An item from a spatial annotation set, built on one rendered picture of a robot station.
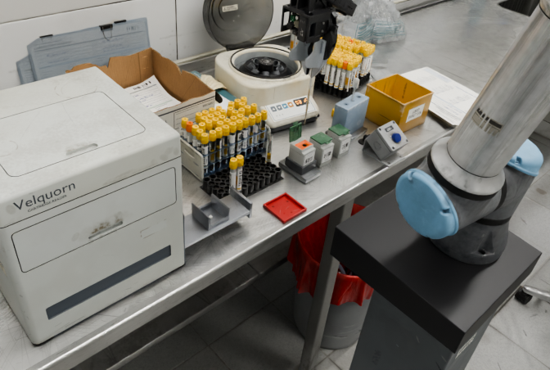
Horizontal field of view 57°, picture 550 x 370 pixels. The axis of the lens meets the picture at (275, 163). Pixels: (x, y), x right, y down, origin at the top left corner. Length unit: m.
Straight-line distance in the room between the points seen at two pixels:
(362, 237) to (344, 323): 0.87
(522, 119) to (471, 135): 0.07
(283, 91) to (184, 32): 0.37
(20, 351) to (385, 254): 0.62
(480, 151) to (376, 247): 0.31
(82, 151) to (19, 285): 0.21
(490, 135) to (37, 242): 0.63
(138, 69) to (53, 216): 0.74
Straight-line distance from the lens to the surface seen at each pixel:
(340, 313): 1.76
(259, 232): 1.06
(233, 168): 1.06
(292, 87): 1.38
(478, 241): 0.99
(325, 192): 1.17
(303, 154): 1.16
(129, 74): 1.42
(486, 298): 0.98
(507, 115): 0.72
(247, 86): 1.33
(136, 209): 0.83
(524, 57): 0.69
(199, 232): 0.99
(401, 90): 1.54
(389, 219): 1.03
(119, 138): 0.78
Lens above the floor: 1.61
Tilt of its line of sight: 36 degrees down
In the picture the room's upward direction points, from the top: 6 degrees clockwise
